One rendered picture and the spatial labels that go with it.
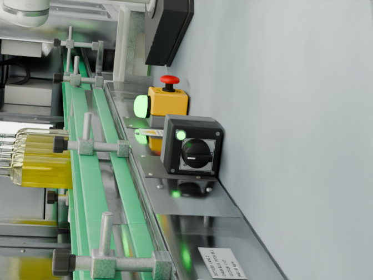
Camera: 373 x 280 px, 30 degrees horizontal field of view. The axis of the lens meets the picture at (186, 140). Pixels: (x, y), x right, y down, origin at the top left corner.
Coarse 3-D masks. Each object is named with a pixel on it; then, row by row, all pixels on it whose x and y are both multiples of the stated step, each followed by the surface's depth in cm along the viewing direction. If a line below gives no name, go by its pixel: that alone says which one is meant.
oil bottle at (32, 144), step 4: (16, 144) 161; (20, 144) 160; (24, 144) 160; (28, 144) 160; (32, 144) 161; (36, 144) 161; (40, 144) 161; (44, 144) 162; (48, 144) 162; (52, 144) 163; (12, 148) 160; (16, 148) 159; (48, 148) 160; (52, 148) 160; (12, 152) 159
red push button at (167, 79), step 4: (164, 76) 137; (168, 76) 137; (172, 76) 137; (160, 80) 136; (164, 80) 136; (168, 80) 135; (172, 80) 136; (176, 80) 136; (168, 84) 137; (172, 84) 137; (168, 88) 137; (172, 88) 137
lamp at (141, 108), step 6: (138, 96) 137; (144, 96) 137; (138, 102) 136; (144, 102) 136; (150, 102) 136; (138, 108) 136; (144, 108) 136; (150, 108) 136; (138, 114) 137; (144, 114) 137
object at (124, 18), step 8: (120, 8) 192; (120, 16) 194; (128, 16) 179; (120, 24) 194; (128, 24) 179; (120, 32) 195; (120, 40) 195; (120, 48) 196; (120, 56) 197; (120, 64) 181; (120, 72) 182; (120, 80) 182
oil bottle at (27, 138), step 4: (20, 136) 167; (24, 136) 166; (28, 136) 167; (32, 136) 167; (36, 136) 168; (40, 136) 168; (44, 136) 168; (48, 136) 169; (52, 136) 169; (16, 140) 165; (20, 140) 164; (24, 140) 164; (28, 140) 164; (32, 140) 164; (36, 140) 165; (40, 140) 165; (44, 140) 165; (48, 140) 166; (52, 140) 166; (68, 140) 168
